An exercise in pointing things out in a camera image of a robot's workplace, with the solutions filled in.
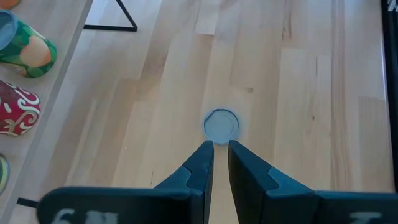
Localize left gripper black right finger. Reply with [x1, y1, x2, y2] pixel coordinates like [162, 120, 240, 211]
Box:
[227, 139, 398, 224]

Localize black beam along table edge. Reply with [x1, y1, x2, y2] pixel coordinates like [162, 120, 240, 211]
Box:
[381, 0, 398, 192]

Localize red swirl pattern can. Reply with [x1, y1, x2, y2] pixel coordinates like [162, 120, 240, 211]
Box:
[0, 80, 42, 137]

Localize green can with peaches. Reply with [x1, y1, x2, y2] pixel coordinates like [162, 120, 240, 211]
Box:
[0, 9, 58, 78]

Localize wooden shelf with black frame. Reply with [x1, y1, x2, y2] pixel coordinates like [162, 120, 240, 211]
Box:
[0, 0, 139, 224]

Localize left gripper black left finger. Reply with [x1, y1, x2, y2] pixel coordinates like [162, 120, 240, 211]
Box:
[35, 139, 215, 224]

